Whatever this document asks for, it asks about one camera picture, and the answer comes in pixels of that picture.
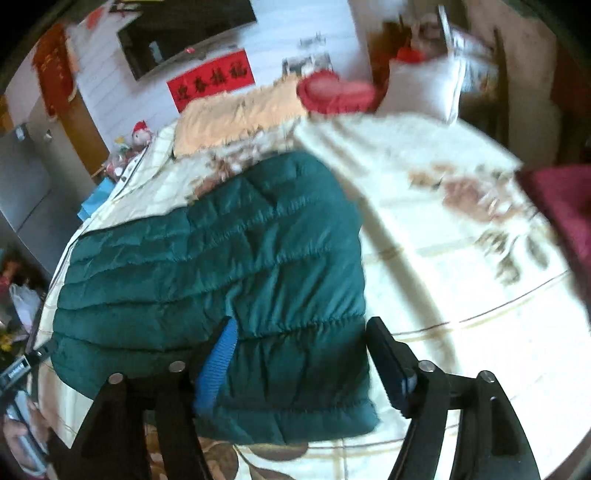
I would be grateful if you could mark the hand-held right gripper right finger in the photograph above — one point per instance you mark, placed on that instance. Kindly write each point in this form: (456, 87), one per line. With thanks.
(392, 369)

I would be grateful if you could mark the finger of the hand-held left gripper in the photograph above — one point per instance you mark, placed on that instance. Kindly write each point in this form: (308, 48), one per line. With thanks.
(41, 353)

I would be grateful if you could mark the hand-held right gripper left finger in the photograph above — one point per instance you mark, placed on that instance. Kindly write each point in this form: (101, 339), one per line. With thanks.
(217, 364)

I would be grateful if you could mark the dark green puffer jacket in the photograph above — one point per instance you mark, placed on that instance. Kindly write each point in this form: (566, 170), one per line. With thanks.
(221, 240)

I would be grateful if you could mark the person's left hand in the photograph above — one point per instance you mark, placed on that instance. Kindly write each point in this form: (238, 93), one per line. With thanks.
(14, 438)

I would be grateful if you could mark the white plastic bag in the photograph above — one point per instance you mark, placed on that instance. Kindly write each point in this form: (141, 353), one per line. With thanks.
(25, 302)

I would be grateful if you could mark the floral checked bed sheet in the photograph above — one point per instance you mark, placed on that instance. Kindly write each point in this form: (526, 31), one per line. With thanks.
(438, 258)

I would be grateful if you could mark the blue bag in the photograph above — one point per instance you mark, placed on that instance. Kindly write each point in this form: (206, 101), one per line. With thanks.
(94, 198)

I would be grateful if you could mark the grey wardrobe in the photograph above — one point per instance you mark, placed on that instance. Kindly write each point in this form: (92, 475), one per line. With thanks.
(27, 184)

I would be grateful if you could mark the pile of small toys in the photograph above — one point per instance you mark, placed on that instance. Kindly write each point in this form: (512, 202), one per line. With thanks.
(121, 159)

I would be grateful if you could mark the dark red cloth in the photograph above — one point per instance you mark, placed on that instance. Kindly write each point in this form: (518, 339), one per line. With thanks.
(561, 217)

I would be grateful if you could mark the plush toy with red hat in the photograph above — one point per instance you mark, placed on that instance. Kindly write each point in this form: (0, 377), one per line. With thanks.
(142, 134)

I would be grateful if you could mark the beige ruffled pillow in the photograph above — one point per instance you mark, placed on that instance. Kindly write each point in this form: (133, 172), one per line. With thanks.
(231, 115)

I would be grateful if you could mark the red ruffled pillow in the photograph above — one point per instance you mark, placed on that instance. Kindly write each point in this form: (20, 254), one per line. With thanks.
(337, 94)

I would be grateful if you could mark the white pillow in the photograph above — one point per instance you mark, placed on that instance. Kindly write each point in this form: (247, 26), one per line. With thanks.
(422, 87)

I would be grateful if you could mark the red hanging decoration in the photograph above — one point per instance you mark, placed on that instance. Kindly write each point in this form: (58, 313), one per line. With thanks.
(55, 69)

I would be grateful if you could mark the red cloth bundle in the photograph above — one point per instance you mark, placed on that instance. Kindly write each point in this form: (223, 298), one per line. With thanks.
(410, 54)

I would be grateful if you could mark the red wall banner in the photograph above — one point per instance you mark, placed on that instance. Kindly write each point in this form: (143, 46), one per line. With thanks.
(212, 81)

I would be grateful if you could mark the black wall television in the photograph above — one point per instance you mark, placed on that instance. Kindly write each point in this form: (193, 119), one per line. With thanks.
(184, 34)

